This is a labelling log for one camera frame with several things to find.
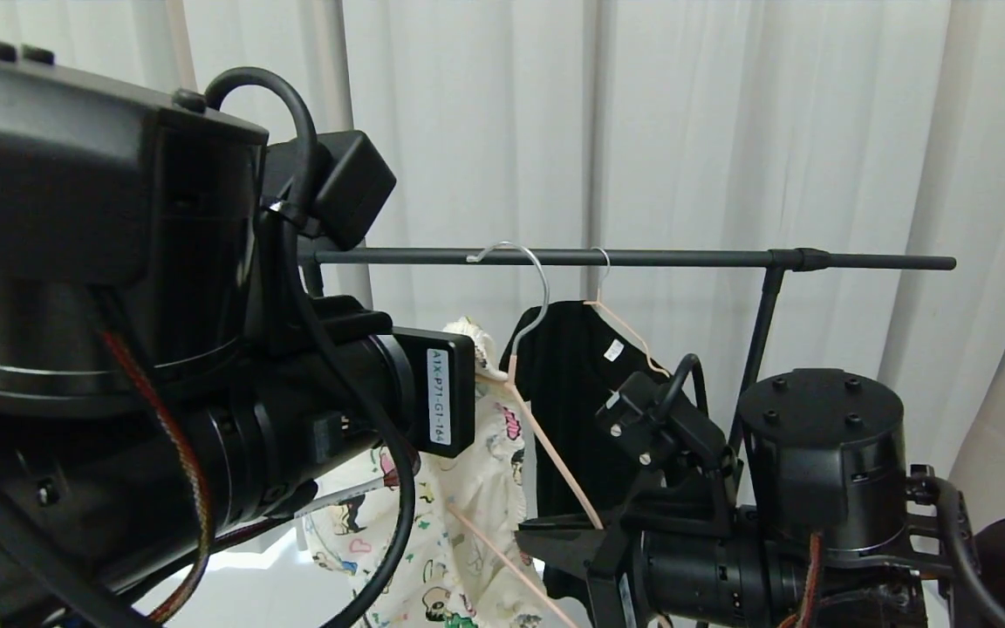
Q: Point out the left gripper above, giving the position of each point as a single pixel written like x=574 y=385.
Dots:
x=463 y=392

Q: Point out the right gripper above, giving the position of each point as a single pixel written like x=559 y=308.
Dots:
x=694 y=567

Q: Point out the pink clothes hanger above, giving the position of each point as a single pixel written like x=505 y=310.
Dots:
x=555 y=453
x=633 y=336

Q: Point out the cream printed garment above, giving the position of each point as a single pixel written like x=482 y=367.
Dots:
x=468 y=488

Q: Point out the black garment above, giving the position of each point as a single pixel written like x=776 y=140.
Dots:
x=572 y=392

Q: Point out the black clothes rack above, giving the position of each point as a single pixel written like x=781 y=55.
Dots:
x=686 y=258

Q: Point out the white curtain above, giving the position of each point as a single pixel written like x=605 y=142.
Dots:
x=729 y=131

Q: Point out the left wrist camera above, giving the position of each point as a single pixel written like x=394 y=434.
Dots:
x=345 y=187

